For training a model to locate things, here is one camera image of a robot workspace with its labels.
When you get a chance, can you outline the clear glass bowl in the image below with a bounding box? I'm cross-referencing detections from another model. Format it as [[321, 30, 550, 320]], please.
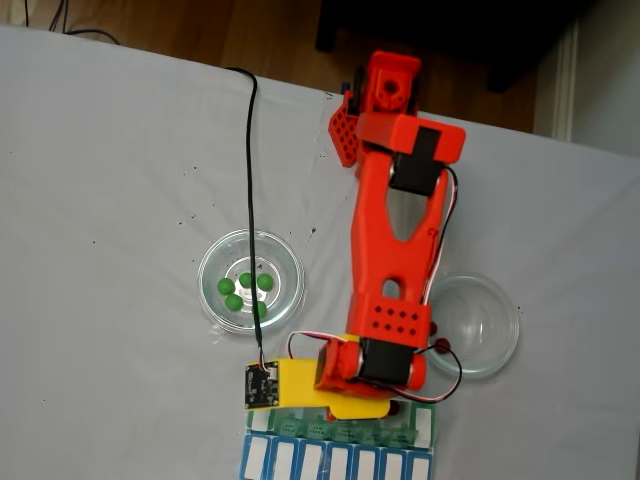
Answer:
[[197, 228, 306, 336], [423, 271, 521, 380]]

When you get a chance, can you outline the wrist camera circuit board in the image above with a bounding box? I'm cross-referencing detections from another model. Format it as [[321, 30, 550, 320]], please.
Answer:
[[243, 362, 281, 412]]

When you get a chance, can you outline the white plastic table cover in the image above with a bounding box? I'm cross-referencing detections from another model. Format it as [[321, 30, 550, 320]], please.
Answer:
[[0, 23, 640, 480]]

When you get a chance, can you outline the blue weekly pill organizer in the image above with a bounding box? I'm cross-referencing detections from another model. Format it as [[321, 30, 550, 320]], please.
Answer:
[[240, 432, 434, 480]]

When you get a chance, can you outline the white wall trim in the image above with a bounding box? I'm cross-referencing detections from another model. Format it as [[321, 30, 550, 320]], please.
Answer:
[[552, 19, 584, 141]]

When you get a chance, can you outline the green weekly pill organizer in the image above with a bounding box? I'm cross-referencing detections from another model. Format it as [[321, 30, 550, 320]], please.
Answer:
[[247, 397, 441, 450]]

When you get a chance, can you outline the black camera cable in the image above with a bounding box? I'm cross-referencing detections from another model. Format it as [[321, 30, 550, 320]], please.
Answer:
[[223, 66, 269, 369]]

